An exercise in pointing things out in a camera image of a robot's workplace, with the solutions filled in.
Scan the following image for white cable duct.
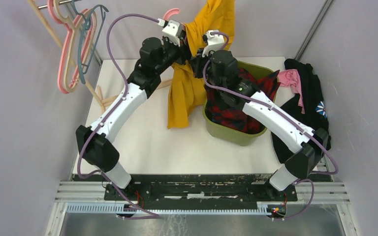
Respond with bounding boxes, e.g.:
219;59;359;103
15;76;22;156
66;203;271;216

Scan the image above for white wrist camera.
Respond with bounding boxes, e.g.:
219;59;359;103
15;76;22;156
202;30;229;57
157;18;186;47

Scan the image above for metal rack rod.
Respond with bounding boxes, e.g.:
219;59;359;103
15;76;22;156
37;0;81;10

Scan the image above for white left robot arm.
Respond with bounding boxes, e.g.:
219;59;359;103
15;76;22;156
76;31;190;200

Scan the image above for grey blue plastic hanger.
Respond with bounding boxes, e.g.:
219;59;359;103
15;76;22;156
71;2;109;84

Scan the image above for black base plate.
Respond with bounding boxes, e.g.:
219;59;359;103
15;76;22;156
71;173;298;211

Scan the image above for yellow skirt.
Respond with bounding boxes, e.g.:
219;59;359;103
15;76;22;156
167;0;235;129

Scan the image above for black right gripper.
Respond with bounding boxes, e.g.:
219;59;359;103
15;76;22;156
189;47;224;93

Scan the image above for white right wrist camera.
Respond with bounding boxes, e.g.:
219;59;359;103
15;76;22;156
202;30;229;57

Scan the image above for beige wooden hanger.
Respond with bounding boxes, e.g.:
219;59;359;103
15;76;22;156
47;0;97;94

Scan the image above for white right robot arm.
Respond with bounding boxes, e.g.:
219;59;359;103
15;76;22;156
190;50;329;201

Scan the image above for black garment with flower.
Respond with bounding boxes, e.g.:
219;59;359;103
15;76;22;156
270;59;332;164

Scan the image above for pink plastic hanger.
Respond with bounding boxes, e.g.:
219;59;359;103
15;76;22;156
163;8;180;21
47;0;79;94

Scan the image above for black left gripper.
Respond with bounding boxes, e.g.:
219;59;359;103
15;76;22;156
154;35;192;74

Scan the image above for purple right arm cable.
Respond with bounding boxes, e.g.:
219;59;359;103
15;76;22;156
202;31;339;221

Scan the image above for olive green plastic basket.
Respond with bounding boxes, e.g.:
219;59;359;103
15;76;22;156
203;61;274;147

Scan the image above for wooden clothes rack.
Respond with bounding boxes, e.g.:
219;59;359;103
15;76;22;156
28;0;172;110

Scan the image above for pink garment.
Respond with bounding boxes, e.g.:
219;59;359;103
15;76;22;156
278;69;305;114

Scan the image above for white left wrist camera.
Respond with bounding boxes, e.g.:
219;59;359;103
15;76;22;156
157;18;186;47

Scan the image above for red plaid skirt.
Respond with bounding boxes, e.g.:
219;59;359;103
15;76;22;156
205;68;281;135

